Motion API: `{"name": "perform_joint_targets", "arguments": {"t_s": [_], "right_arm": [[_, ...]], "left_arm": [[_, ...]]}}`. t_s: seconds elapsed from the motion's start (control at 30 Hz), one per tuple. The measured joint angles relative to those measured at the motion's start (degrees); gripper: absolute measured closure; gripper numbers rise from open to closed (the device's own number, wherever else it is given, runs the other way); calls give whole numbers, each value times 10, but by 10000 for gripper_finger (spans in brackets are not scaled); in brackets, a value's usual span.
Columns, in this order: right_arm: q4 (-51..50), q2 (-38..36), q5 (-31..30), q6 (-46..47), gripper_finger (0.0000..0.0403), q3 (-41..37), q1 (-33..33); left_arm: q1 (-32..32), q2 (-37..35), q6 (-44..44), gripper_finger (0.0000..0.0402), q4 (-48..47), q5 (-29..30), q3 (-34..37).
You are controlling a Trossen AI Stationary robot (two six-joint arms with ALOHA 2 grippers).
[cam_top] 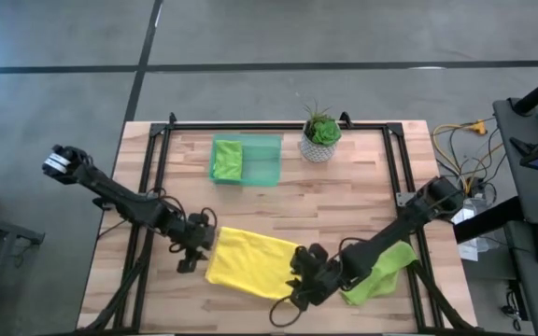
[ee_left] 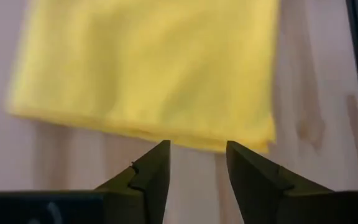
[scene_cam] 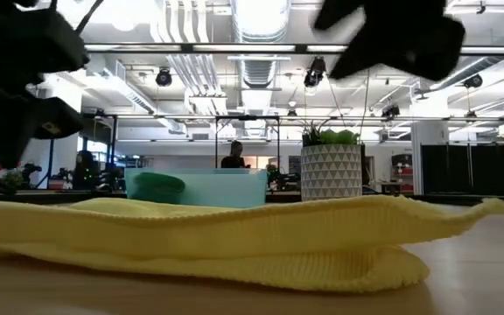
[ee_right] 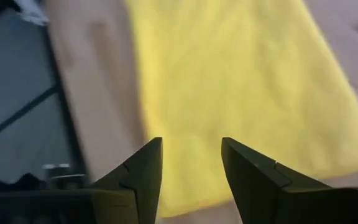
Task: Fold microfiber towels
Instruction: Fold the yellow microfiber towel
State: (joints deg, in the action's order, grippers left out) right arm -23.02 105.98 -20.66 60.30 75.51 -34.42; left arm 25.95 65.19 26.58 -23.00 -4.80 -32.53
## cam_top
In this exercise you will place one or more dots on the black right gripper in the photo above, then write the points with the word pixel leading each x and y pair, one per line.
pixel 320 275

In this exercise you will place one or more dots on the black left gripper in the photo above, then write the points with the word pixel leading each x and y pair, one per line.
pixel 199 233

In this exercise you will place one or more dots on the yellow microfiber towel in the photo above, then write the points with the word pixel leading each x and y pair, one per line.
pixel 250 261

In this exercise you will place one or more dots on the lime green microfiber towel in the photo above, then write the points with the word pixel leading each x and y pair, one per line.
pixel 381 284

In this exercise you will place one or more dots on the translucent teal plastic bin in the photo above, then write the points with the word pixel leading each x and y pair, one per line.
pixel 262 161

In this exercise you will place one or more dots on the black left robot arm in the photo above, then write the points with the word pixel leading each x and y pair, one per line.
pixel 110 191

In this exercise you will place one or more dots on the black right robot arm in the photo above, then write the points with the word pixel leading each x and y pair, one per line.
pixel 390 233

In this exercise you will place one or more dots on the plant in patterned pot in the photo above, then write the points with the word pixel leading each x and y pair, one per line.
pixel 320 135

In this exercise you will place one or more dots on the white box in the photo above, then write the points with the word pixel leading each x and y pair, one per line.
pixel 465 221

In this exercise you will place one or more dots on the grey side desk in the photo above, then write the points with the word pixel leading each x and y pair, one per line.
pixel 530 196

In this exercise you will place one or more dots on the black metal table frame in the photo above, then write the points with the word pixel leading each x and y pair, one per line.
pixel 194 126

